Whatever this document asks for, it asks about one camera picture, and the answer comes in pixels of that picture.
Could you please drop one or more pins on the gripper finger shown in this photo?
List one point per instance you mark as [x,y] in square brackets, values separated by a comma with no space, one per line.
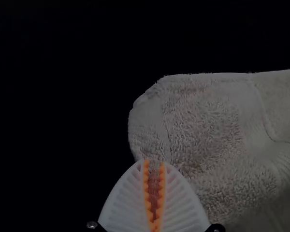
[125,203]
[181,207]

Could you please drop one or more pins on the black mat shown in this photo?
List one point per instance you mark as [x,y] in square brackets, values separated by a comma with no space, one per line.
[62,84]

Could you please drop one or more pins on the pale towel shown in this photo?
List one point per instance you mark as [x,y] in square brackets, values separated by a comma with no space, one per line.
[220,135]

